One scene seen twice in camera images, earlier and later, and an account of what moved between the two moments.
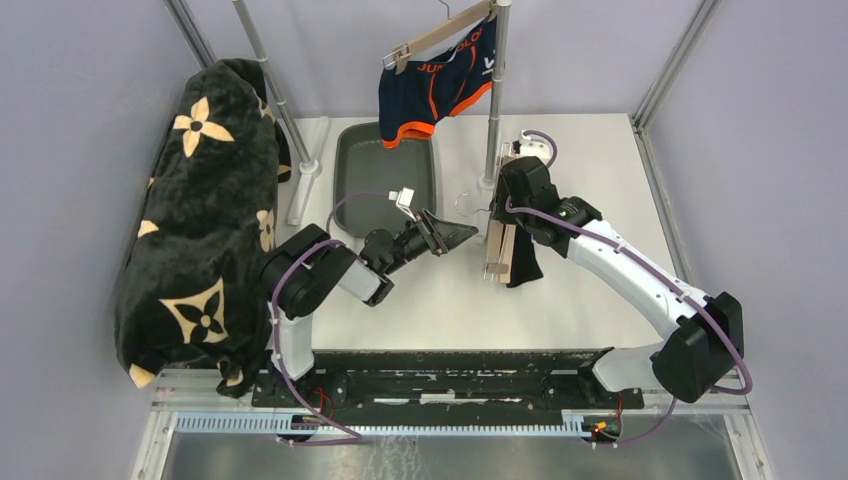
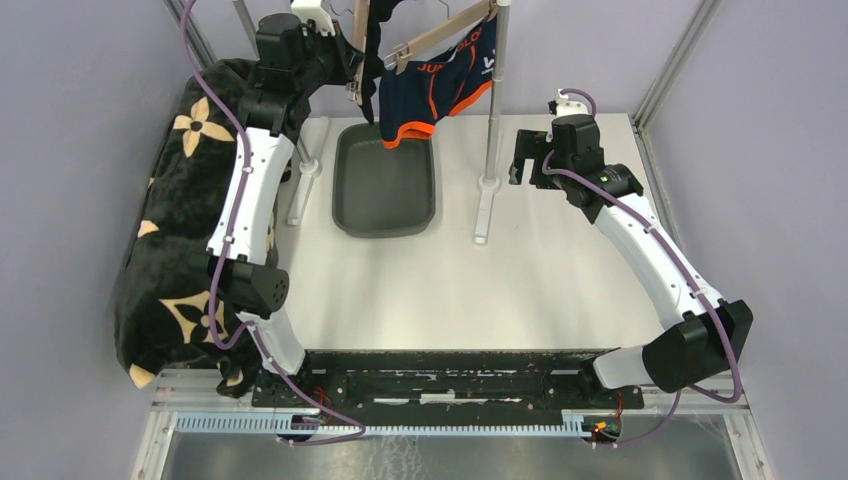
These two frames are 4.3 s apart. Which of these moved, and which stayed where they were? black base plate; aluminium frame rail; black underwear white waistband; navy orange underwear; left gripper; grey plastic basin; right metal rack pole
Moved: left gripper; black underwear white waistband
Stayed: grey plastic basin; navy orange underwear; aluminium frame rail; black base plate; right metal rack pole
